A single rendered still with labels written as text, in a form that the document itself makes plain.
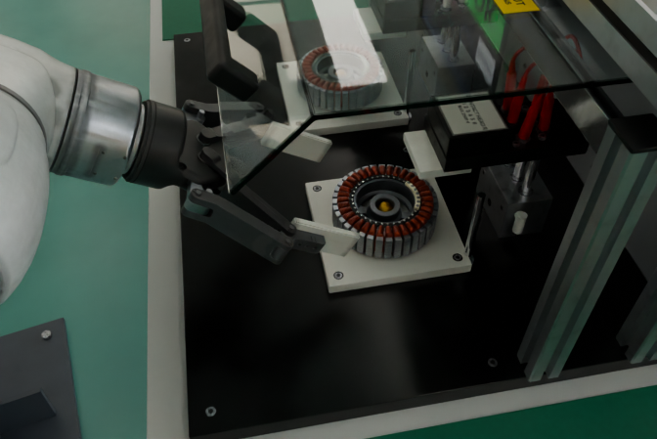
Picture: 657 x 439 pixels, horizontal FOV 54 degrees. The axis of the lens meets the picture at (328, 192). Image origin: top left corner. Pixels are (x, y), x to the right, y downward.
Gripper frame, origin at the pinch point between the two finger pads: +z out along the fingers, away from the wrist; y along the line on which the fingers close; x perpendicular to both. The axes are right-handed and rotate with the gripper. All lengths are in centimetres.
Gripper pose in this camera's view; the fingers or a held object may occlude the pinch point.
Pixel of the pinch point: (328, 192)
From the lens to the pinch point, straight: 66.6
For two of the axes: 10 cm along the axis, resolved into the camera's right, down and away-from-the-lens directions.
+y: 1.9, 7.0, -6.9
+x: 4.9, -6.7, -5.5
